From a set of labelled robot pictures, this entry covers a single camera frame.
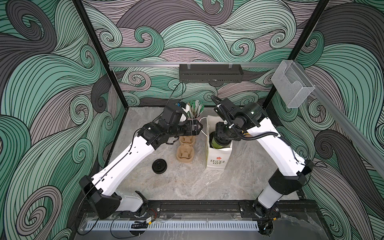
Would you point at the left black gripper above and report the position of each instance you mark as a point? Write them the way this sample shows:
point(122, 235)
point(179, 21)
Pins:
point(195, 131)

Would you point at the brown pulp cup carrier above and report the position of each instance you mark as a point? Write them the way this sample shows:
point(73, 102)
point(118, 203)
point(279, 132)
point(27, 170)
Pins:
point(186, 151)

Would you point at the stack of black cup lids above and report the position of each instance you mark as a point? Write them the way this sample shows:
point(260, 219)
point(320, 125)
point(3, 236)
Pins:
point(159, 166)

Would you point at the white slotted cable duct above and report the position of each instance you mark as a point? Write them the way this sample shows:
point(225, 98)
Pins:
point(176, 225)

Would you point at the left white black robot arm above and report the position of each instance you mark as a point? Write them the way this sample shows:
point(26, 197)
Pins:
point(100, 189)

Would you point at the aluminium rail wall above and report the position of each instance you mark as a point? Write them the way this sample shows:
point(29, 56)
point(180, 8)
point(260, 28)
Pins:
point(355, 111)
point(166, 64)

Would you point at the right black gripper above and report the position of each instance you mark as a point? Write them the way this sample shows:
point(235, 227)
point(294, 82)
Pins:
point(220, 131)

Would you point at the black wall-mounted tray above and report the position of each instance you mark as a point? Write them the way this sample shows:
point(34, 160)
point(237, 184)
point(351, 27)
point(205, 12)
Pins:
point(212, 74)

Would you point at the aluminium rail back wall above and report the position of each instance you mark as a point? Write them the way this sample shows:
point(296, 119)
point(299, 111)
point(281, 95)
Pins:
point(166, 64)

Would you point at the white paper takeout bag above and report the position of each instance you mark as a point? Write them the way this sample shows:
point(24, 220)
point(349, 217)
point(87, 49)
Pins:
point(217, 159)

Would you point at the clear acrylic wall holder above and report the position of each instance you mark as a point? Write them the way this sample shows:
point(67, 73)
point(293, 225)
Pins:
point(292, 83)

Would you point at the aluminium rail right wall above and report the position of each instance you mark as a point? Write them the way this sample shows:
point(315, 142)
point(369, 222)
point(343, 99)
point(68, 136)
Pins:
point(355, 111)

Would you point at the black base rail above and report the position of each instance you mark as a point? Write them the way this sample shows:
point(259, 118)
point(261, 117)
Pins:
point(242, 208)

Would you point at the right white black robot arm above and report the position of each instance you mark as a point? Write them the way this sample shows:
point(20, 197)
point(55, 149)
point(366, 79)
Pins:
point(251, 123)

